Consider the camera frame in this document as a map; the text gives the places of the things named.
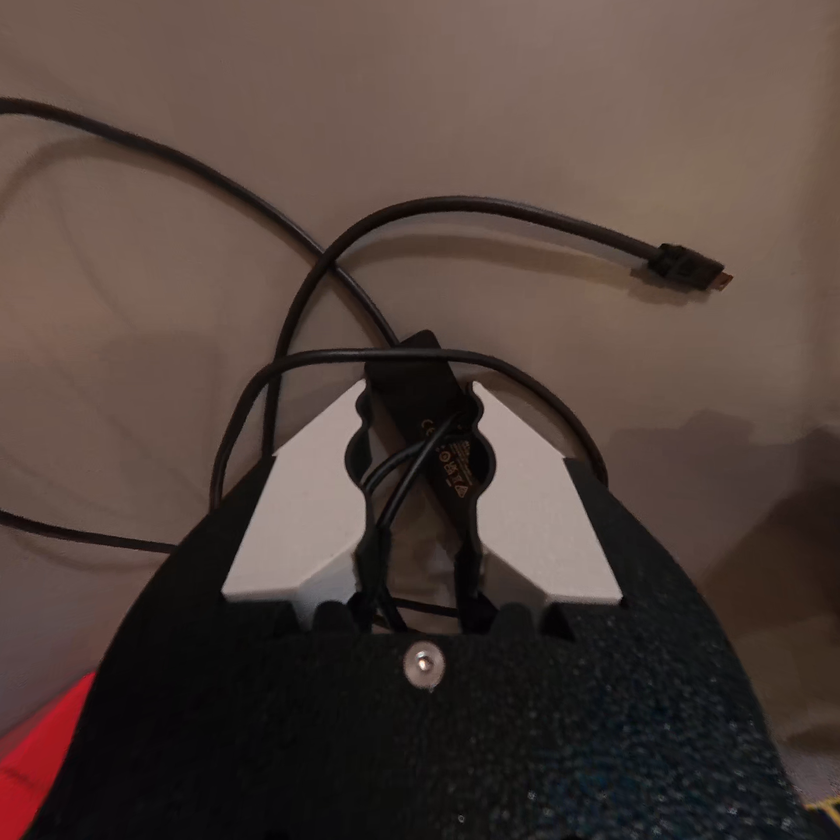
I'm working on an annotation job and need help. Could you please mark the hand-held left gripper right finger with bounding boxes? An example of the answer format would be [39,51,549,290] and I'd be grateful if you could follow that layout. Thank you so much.
[456,381,624,636]

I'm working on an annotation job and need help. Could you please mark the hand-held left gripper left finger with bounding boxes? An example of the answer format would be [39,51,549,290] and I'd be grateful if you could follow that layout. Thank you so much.
[222,377,395,635]

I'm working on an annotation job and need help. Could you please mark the thin black cable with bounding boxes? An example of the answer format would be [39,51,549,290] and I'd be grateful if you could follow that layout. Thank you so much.
[209,350,608,631]

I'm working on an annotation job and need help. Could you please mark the red plastic bin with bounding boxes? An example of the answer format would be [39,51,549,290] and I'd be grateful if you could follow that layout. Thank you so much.
[0,672,101,840]

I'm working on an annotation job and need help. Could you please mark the black cable with plug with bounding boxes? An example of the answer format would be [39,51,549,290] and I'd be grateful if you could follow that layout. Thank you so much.
[266,196,735,460]

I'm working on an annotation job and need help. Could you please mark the black usb hub cable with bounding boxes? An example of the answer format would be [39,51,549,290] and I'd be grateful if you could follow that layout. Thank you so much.
[0,97,403,552]

